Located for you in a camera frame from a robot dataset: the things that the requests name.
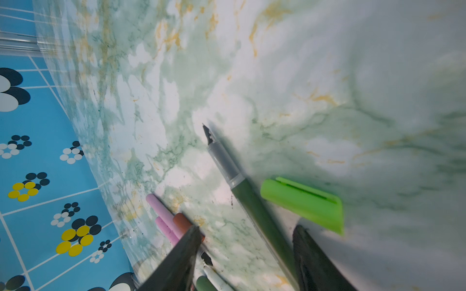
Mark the light green pen cap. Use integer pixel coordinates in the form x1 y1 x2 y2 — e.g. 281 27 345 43
260 177 344 236

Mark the left corner aluminium post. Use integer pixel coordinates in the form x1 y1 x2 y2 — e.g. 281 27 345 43
1 32 42 57

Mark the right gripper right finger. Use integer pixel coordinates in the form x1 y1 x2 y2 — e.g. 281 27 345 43
292 225 356 291

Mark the white pen yellow tip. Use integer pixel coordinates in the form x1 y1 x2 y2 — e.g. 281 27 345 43
203 265 234 291

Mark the dark green pen cap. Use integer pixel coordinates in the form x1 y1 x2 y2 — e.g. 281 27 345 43
195 276 217 291

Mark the dark green fountain pen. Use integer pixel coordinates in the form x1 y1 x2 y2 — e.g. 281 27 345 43
203 126 299 291

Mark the pink fountain pen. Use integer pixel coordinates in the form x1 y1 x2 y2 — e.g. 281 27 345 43
146 194 174 231

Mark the red-brown pen cap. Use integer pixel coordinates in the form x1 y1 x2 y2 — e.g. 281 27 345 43
172 213 193 240

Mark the pink pen cap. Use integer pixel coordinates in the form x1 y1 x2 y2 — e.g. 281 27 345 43
155 217 179 246

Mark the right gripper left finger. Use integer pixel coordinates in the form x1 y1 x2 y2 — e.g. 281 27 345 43
137 226 202 291

